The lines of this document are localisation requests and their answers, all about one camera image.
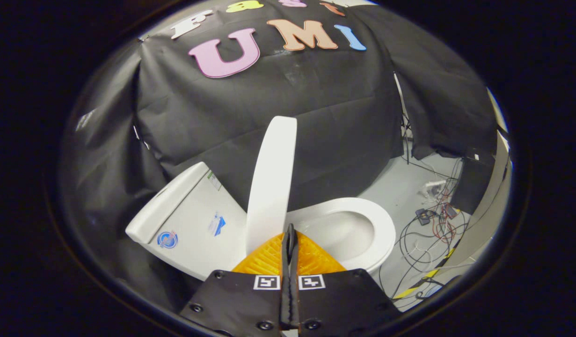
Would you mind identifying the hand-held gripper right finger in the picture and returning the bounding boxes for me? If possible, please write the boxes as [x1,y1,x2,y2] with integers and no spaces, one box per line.
[288,224,403,337]

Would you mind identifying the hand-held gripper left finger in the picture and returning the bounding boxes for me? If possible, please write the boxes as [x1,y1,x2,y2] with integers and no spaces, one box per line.
[180,224,293,337]

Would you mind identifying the white toilet lid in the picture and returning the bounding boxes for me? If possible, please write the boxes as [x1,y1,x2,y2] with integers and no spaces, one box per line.
[246,116,298,256]

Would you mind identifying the white toilet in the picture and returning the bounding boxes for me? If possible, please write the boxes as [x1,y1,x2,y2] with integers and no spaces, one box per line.
[125,161,397,281]

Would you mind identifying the yellow black floor tape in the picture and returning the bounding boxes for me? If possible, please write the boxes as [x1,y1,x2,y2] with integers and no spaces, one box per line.
[393,248,457,300]

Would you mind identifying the thin backdrop stand pole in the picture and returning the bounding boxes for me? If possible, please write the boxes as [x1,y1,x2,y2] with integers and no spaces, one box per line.
[393,73,410,165]

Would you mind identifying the black box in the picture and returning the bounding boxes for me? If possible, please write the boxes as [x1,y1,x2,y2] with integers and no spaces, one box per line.
[452,147,496,216]

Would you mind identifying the black backdrop cloth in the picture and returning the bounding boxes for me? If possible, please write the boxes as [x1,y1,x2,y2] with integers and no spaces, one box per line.
[58,0,499,323]

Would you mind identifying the tangle of floor cables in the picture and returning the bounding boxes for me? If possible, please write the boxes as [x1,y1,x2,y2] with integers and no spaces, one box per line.
[379,154,475,300]

